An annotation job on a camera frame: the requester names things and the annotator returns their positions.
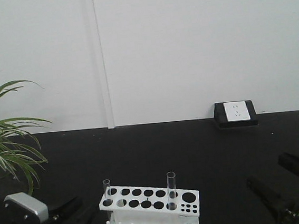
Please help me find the tall clear test tube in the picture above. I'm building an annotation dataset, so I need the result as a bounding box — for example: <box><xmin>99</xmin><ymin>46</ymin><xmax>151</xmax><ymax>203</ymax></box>
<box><xmin>167</xmin><ymin>171</ymin><xmax>177</xmax><ymax>211</ymax></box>

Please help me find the white test tube rack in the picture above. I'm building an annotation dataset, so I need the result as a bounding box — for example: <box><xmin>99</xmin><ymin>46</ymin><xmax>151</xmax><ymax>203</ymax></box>
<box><xmin>99</xmin><ymin>186</ymin><xmax>200</xmax><ymax>224</ymax></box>

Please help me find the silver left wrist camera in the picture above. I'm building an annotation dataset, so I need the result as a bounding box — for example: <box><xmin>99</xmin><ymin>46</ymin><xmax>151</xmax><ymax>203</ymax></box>
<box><xmin>4</xmin><ymin>192</ymin><xmax>49</xmax><ymax>224</ymax></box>

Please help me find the short clear test tube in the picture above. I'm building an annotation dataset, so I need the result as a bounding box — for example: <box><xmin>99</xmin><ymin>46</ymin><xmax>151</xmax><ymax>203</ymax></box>
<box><xmin>102</xmin><ymin>179</ymin><xmax>113</xmax><ymax>222</ymax></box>

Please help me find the green spider plant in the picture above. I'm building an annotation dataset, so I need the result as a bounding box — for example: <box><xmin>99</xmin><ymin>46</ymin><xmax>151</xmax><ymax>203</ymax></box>
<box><xmin>0</xmin><ymin>72</ymin><xmax>60</xmax><ymax>200</ymax></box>

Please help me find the white wall trim strip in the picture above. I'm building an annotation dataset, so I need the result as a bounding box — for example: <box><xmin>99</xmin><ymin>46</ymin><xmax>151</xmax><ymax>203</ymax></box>
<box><xmin>92</xmin><ymin>0</ymin><xmax>115</xmax><ymax>129</ymax></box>

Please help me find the white wall socket black base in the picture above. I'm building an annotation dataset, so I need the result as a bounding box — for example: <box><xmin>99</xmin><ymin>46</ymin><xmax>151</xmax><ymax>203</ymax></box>
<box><xmin>214</xmin><ymin>100</ymin><xmax>258</xmax><ymax>129</ymax></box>

